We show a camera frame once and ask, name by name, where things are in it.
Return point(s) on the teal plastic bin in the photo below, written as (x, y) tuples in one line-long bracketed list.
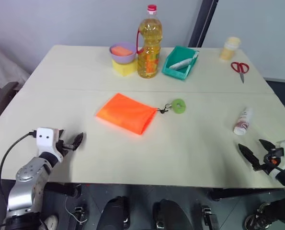
[(178, 74)]

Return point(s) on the white tube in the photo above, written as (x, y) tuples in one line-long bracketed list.
[(180, 64)]

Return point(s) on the dark chair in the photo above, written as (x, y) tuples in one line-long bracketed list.
[(1, 100)]

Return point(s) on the white shoe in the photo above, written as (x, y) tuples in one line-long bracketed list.
[(51, 221)]

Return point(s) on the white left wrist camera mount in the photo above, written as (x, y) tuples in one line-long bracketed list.
[(45, 141)]

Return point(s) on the black caster wheel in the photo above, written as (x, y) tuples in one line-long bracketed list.
[(252, 219)]

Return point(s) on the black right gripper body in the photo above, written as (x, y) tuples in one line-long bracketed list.
[(271, 159)]

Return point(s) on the pale yellow jar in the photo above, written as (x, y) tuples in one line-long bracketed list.
[(228, 50)]

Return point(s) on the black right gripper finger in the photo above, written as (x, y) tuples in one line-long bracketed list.
[(250, 155), (266, 144)]

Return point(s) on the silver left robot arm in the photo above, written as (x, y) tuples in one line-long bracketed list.
[(25, 189)]

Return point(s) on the yellow sponge block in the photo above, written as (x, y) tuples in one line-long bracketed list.
[(124, 69)]

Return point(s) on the cooking oil bottle red cap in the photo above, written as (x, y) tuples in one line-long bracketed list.
[(149, 48)]

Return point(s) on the orange sponge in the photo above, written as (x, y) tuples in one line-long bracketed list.
[(120, 50)]

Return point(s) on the white bottle red print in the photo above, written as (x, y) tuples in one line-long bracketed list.
[(243, 121)]

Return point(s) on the dark vertical pillar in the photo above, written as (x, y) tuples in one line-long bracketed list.
[(202, 24)]

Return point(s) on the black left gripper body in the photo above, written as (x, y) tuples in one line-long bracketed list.
[(62, 148)]

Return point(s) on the purple plastic bowl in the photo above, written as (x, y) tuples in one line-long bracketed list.
[(123, 58)]

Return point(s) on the dark rounded shape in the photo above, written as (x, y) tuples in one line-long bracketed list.
[(171, 214)]

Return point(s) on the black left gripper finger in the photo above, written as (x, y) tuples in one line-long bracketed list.
[(78, 141), (60, 134)]

